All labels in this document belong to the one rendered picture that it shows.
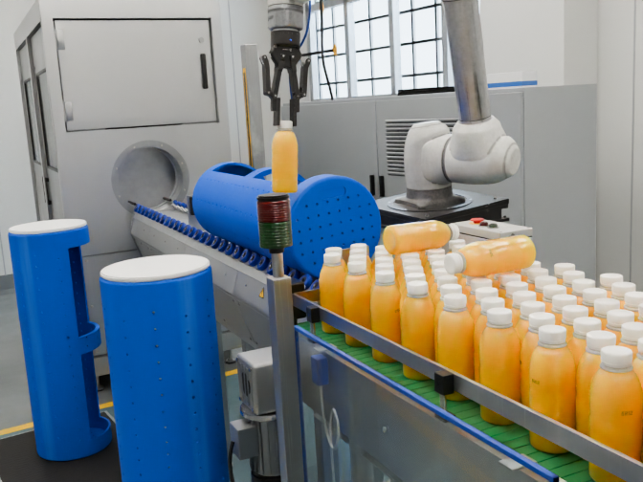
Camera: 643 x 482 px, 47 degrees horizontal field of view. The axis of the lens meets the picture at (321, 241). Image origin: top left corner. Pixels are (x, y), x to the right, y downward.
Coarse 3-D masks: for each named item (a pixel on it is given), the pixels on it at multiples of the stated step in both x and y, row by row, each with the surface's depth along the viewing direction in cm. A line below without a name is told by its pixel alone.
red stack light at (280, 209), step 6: (288, 198) 142; (258, 204) 139; (264, 204) 138; (270, 204) 138; (276, 204) 138; (282, 204) 139; (288, 204) 140; (258, 210) 140; (264, 210) 139; (270, 210) 138; (276, 210) 138; (282, 210) 139; (288, 210) 140; (258, 216) 140; (264, 216) 139; (270, 216) 139; (276, 216) 139; (282, 216) 139; (288, 216) 140; (264, 222) 139; (270, 222) 139; (276, 222) 139
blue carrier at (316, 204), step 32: (224, 192) 241; (256, 192) 218; (320, 192) 197; (352, 192) 200; (224, 224) 241; (256, 224) 213; (320, 224) 197; (352, 224) 202; (288, 256) 199; (320, 256) 199
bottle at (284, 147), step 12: (288, 132) 189; (276, 144) 188; (288, 144) 188; (276, 156) 189; (288, 156) 188; (276, 168) 189; (288, 168) 189; (276, 180) 190; (288, 180) 189; (288, 192) 190
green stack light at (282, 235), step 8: (264, 224) 139; (272, 224) 139; (280, 224) 139; (288, 224) 140; (264, 232) 140; (272, 232) 139; (280, 232) 139; (288, 232) 140; (264, 240) 140; (272, 240) 139; (280, 240) 140; (288, 240) 141; (264, 248) 140; (272, 248) 140; (280, 248) 140
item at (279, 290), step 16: (272, 288) 142; (288, 288) 143; (272, 304) 144; (288, 304) 143; (272, 320) 145; (288, 320) 144; (272, 336) 146; (288, 336) 144; (272, 352) 147; (288, 352) 145; (288, 368) 145; (288, 384) 146; (288, 400) 146; (288, 416) 147; (288, 432) 147; (288, 448) 148; (288, 464) 148; (288, 480) 149
